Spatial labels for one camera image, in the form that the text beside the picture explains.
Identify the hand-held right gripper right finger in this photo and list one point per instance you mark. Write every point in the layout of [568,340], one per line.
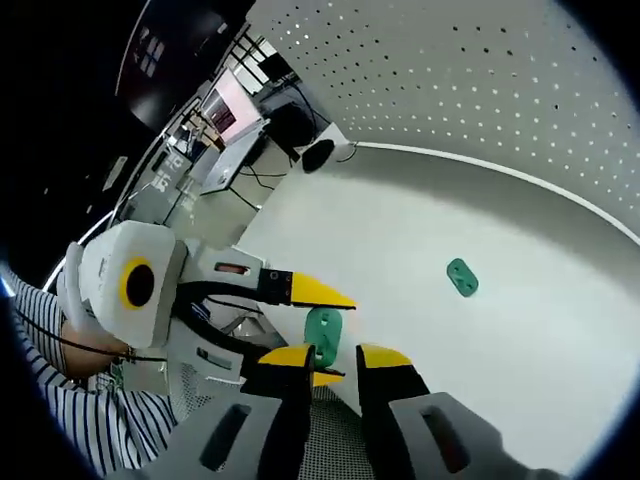
[395,410]

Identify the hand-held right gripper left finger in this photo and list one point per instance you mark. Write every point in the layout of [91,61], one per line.
[275,410]

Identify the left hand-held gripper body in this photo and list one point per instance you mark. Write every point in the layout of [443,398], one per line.
[100,280]

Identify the green hook assembly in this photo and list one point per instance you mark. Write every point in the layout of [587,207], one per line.
[325,340]

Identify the green mounting plate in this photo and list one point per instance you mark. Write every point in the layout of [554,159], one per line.
[462,280]

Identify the striped shirt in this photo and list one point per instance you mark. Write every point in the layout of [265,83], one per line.
[100,425]

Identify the white side desk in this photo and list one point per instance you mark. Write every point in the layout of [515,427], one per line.
[230,165]

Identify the large lit monitor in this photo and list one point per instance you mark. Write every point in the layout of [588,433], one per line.
[232,105]

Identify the small black monitor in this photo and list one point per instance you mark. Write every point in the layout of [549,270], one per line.
[273,69]

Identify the white perforated pegboard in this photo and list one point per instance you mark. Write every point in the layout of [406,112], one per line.
[475,90]

